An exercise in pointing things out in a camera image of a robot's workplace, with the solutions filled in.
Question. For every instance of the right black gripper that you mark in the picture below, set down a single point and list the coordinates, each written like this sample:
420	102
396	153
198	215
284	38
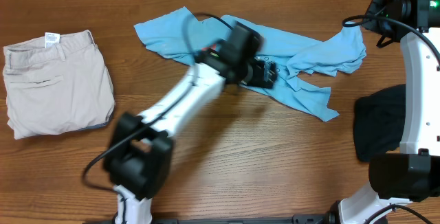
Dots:
370	25

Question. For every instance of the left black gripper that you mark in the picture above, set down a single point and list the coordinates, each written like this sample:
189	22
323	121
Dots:
259	78

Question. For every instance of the light blue printed t-shirt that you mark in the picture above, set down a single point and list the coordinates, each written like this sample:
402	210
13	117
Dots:
291	52

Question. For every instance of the black Nike garment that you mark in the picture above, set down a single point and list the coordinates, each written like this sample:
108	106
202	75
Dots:
379	122

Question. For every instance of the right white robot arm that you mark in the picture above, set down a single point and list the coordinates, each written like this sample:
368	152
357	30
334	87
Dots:
395	180

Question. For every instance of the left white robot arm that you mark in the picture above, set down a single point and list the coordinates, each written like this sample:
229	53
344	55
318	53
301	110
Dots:
139	156

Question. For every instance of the folded beige khaki pants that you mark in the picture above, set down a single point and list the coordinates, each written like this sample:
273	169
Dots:
57	88

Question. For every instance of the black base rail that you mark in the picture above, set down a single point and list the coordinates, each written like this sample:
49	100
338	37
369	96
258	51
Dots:
295	219

